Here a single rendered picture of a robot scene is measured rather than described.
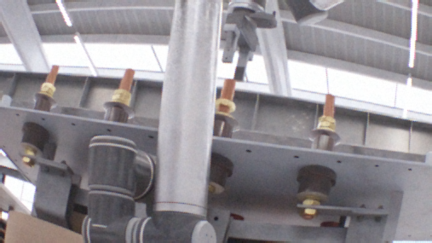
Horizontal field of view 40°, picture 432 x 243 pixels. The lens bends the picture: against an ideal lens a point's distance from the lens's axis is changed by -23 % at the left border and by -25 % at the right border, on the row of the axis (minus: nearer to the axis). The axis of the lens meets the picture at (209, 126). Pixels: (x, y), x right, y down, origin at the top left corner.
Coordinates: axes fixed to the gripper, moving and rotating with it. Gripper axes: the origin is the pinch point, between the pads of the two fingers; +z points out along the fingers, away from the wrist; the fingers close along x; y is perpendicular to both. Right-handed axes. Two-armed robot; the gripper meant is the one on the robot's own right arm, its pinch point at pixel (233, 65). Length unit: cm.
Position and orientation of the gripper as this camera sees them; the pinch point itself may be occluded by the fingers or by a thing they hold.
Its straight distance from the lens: 191.0
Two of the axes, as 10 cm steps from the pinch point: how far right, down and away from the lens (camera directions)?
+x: -3.2, -4.4, -8.4
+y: -9.2, -0.6, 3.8
